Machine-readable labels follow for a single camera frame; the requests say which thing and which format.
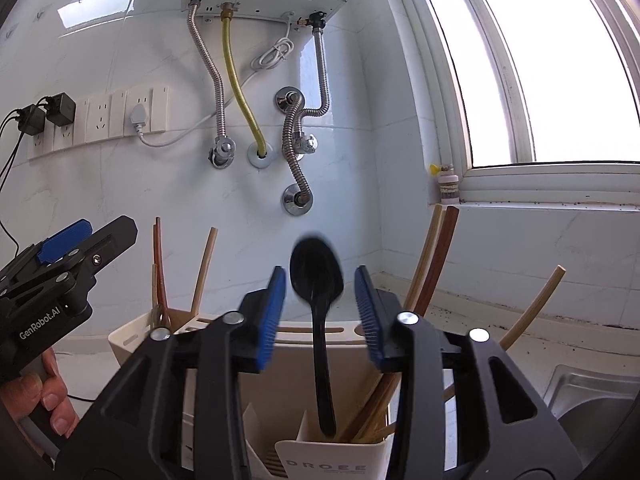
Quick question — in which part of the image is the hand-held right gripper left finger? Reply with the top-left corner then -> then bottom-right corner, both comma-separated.
54,265 -> 288,480

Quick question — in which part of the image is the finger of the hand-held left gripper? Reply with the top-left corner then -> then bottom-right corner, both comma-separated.
54,215 -> 139,307
0,219 -> 94,292

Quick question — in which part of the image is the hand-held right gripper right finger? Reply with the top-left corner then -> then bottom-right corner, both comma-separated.
353,265 -> 585,480

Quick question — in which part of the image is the cream plastic utensil holder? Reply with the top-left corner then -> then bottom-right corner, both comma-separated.
107,310 -> 403,480

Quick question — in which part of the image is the dark brown wooden chopstick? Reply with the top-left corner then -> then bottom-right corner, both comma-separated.
350,205 -> 461,443
152,216 -> 171,321

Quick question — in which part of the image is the light wooden chopstick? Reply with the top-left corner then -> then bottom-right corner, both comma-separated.
345,203 -> 445,443
151,263 -> 161,328
372,266 -> 567,445
190,227 -> 219,315

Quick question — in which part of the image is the black plastic spoon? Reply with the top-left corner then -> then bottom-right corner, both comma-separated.
289,233 -> 346,438

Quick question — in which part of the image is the person's left hand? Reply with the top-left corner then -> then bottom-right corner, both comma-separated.
0,347 -> 82,437

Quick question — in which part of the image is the black power adapter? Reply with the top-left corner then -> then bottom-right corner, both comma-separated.
46,92 -> 77,126
15,105 -> 47,137

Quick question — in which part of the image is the chrome angle valve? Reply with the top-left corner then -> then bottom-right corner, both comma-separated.
292,132 -> 318,156
206,136 -> 236,168

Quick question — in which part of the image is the small white canister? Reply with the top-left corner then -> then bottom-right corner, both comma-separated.
427,161 -> 461,206

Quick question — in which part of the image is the stainless steel sink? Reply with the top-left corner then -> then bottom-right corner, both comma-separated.
542,364 -> 638,441

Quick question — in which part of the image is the white framed window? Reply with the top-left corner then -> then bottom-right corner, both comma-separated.
385,0 -> 640,207

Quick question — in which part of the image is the chrome wall flange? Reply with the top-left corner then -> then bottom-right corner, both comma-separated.
281,184 -> 313,217
275,86 -> 305,112

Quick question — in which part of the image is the row of white wall sockets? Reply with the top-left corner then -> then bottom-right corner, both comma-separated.
27,86 -> 170,161

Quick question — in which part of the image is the white power cord with plug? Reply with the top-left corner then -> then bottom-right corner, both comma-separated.
129,36 -> 296,147

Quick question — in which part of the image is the white wall flange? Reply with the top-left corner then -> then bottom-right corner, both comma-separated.
247,141 -> 273,168

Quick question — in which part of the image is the silver corrugated hose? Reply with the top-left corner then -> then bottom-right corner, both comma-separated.
297,27 -> 332,120
186,1 -> 227,142
281,95 -> 313,206

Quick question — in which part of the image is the yellow gas hose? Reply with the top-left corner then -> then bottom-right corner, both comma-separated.
220,5 -> 266,157

